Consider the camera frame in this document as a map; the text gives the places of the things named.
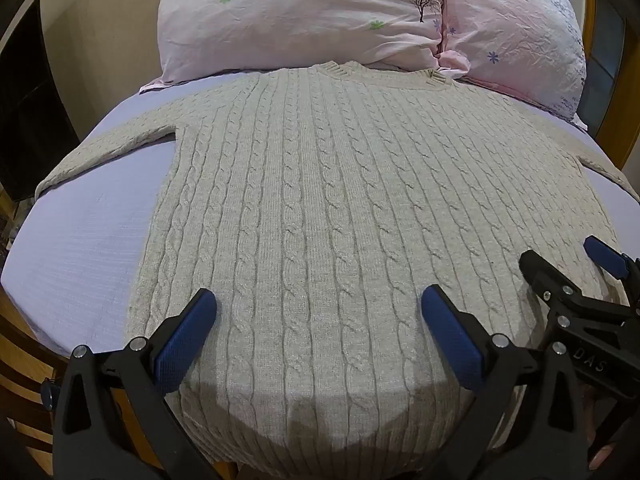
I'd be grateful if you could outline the person's right hand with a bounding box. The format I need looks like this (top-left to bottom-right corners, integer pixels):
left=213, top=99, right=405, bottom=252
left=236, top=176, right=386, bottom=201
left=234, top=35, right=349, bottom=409
left=581, top=388, right=619, bottom=462

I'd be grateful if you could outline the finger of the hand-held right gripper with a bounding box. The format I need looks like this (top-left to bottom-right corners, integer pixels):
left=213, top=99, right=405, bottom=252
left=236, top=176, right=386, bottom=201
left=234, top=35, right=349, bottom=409
left=519, top=249, right=640, bottom=332
left=583, top=235, right=640, bottom=288

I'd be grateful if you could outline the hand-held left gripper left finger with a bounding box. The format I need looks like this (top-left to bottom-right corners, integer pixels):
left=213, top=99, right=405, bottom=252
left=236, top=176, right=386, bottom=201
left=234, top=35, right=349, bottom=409
left=52, top=287, right=218, bottom=480

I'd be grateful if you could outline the wooden door frame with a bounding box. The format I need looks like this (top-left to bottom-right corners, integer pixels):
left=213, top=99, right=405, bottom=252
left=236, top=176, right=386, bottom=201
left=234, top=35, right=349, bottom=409
left=582, top=0, right=640, bottom=173

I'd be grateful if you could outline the wooden bed frame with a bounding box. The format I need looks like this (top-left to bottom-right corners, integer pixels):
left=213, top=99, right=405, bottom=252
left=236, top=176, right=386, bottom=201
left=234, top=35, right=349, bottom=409
left=0, top=285, right=241, bottom=480

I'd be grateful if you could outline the white floral pillow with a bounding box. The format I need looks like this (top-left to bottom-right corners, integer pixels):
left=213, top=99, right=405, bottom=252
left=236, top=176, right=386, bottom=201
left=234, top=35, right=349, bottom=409
left=139, top=0, right=472, bottom=94

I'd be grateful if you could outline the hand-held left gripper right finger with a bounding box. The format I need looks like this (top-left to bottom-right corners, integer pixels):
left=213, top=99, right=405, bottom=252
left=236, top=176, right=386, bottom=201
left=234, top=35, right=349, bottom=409
left=420, top=284, right=587, bottom=480

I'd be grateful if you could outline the beige cable-knit sweater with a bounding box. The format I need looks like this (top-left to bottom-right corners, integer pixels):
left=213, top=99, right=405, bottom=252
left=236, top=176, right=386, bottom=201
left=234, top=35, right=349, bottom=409
left=36, top=60, right=640, bottom=468

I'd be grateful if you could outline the pink floral pillow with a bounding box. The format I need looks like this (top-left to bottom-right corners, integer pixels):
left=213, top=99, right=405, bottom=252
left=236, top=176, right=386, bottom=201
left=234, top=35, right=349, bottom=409
left=436, top=0, right=588, bottom=122

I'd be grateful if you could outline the lavender bed sheet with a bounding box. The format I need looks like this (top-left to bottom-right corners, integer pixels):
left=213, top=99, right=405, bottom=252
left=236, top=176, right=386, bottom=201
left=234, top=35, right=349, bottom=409
left=0, top=67, right=640, bottom=361

